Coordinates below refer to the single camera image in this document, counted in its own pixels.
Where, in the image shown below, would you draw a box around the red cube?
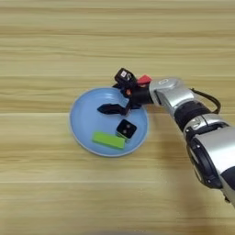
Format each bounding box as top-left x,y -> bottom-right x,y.
136,73 -> 153,86

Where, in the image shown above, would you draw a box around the black box with white label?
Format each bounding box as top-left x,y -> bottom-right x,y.
114,67 -> 138,90

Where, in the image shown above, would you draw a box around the black square block white dots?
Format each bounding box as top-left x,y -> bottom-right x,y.
115,118 -> 138,141

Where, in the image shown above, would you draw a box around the light blue round plate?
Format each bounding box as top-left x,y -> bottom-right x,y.
69,86 -> 150,158

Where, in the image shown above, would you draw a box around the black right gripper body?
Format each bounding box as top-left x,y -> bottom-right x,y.
121,82 -> 154,110

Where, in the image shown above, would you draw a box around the green rectangular block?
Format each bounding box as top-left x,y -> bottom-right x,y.
92,131 -> 127,151

